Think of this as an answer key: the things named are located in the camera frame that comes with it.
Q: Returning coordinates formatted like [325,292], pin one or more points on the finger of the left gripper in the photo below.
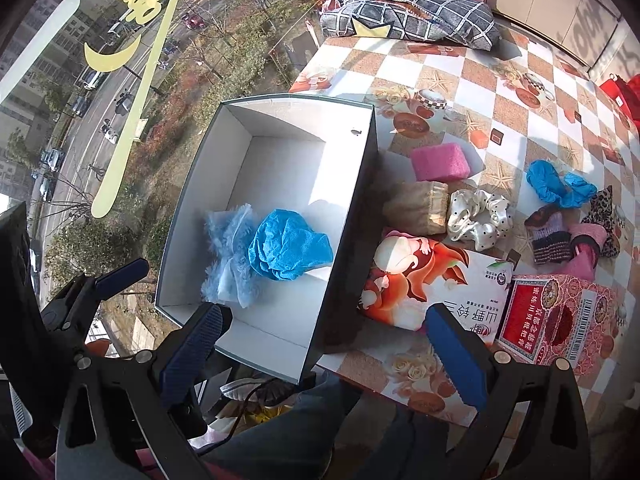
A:
[120,274]

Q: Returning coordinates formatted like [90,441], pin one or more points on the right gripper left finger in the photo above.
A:
[124,418]

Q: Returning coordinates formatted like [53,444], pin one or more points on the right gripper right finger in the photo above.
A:
[553,441]

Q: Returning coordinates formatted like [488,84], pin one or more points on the pink knit sock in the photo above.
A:
[586,245]

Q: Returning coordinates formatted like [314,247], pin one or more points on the blue plastic shoe cover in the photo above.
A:
[284,247]

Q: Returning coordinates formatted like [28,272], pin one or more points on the leopard print scrunchie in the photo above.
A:
[604,213]

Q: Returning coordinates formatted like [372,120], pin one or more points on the white polka dot scrunchie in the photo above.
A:
[478,217]

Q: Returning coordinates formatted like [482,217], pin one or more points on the pink foam sponge block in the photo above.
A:
[442,163]

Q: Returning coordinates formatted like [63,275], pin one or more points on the red patterned cardboard box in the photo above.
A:
[559,316]

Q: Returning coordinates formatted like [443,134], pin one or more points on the light blue fluffy cloth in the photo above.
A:
[230,279]

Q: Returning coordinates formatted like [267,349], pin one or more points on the purple striped knit sock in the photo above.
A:
[548,235]

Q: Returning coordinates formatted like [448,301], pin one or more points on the orange floral tissue pack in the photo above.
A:
[410,273]

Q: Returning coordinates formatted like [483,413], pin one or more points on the white open storage box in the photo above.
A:
[310,154]

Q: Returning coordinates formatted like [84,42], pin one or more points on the beige burlap pouch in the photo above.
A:
[418,208]

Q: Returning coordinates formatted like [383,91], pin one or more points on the checkered floral tablecloth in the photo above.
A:
[504,113]

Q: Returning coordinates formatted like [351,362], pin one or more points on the red plastic bag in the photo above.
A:
[625,94]

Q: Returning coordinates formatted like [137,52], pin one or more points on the white cabinet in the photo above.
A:
[582,27]

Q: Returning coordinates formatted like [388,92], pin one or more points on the dark plaid pillow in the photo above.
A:
[466,22]

